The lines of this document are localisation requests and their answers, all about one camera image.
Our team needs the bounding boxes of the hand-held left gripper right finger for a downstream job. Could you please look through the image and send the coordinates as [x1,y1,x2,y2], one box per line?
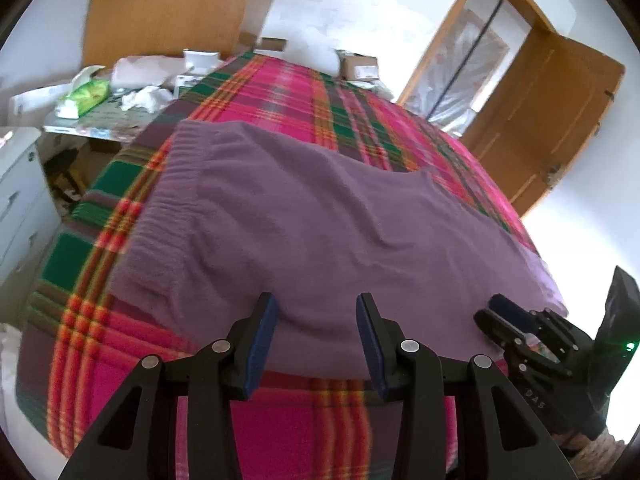
[356,292,578,480]

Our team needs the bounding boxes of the clear plastic door curtain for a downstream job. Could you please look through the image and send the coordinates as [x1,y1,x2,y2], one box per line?
[397,0,557,134]

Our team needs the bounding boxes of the green medicine box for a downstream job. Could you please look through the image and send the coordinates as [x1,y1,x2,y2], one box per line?
[172,49,221,97]

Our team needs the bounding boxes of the printed top folding table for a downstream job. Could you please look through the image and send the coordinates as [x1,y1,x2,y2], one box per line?
[42,75,177,142]

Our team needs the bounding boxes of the wooden wardrobe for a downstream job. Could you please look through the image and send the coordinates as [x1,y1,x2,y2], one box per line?
[82,0,292,69]

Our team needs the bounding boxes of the white plastic bag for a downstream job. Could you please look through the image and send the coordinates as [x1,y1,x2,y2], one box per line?
[111,55,189,89]

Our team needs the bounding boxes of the wooden door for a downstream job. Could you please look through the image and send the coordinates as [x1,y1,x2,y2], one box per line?
[460,27,627,219]

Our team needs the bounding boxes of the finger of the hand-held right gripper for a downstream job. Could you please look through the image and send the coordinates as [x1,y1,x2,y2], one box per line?
[472,309,524,359]
[487,294,544,334]

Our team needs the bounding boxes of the crumpled white tissue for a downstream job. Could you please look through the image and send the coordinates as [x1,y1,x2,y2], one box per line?
[120,86,174,112]

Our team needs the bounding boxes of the purple fleece pants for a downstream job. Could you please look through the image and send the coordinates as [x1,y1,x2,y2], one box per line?
[107,120,569,380]

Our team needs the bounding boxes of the white drawer cabinet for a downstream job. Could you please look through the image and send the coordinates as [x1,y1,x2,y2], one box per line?
[0,127,64,287]

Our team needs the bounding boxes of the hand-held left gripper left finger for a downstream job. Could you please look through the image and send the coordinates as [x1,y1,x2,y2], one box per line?
[57,292,278,480]

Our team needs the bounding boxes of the person's right forearm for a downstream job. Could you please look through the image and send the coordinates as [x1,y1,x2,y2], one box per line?
[564,430,632,480]

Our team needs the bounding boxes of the labelled cardboard box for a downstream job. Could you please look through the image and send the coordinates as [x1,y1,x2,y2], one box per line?
[340,52,380,82]

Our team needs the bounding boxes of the black curtain strip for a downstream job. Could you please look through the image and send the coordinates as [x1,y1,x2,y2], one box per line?
[432,0,503,121]

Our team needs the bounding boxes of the plaid bed sheet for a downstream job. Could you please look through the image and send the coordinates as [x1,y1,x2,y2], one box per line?
[15,50,557,480]

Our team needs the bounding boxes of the green tissue pack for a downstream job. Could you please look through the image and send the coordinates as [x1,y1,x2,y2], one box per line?
[55,66,111,120]

